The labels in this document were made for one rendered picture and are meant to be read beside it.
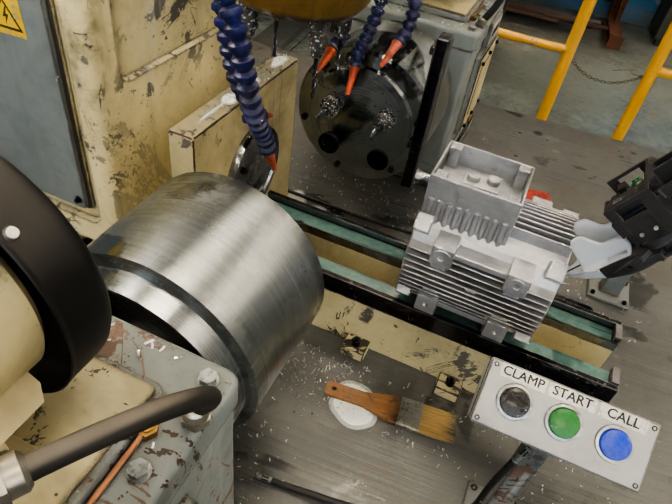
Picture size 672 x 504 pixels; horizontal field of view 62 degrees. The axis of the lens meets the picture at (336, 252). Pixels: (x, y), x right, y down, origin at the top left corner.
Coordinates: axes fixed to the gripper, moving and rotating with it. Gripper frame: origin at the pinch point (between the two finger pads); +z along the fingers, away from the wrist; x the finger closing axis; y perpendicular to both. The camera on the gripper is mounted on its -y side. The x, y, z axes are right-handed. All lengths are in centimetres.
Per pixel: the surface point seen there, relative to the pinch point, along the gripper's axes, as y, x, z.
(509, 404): 2.8, 22.1, 3.8
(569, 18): -41, -440, 89
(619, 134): -74, -241, 59
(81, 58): 62, 12, 20
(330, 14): 43.3, -0.1, -0.4
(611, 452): -6.2, 22.4, -1.1
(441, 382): -4.4, 3.3, 28.3
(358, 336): 8.5, 1.3, 35.8
